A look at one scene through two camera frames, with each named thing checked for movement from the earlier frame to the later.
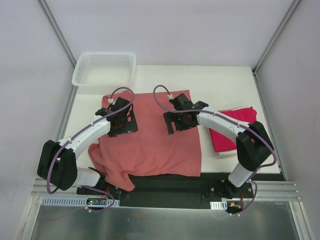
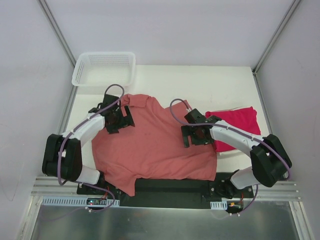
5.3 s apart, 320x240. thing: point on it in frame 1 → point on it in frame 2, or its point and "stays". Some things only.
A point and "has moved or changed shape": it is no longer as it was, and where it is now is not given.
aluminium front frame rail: (263, 190) stays
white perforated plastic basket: (105, 69) stays
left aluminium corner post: (56, 30) stays
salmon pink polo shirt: (153, 150) has moved or changed shape
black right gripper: (169, 122) → (190, 137)
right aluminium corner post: (288, 15) stays
